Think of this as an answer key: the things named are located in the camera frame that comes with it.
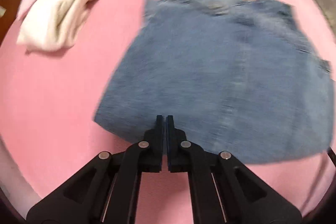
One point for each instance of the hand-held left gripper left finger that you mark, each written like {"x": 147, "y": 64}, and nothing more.
{"x": 157, "y": 140}

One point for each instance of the folded white cloth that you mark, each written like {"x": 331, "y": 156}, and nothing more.
{"x": 60, "y": 14}

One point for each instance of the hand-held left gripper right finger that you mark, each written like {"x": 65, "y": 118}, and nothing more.
{"x": 174, "y": 150}

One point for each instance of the blue denim jacket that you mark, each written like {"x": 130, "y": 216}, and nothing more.
{"x": 210, "y": 69}

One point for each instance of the pink bed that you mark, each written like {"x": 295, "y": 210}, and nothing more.
{"x": 65, "y": 95}

